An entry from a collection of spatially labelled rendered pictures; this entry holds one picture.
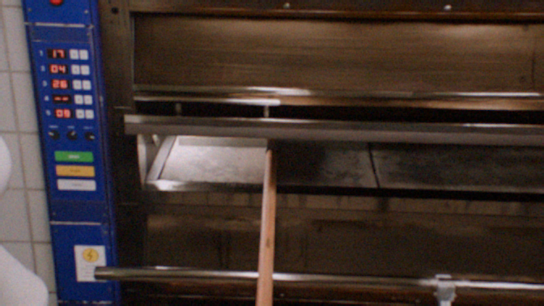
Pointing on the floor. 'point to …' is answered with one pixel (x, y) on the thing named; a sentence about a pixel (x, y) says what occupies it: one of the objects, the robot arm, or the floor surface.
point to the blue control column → (77, 36)
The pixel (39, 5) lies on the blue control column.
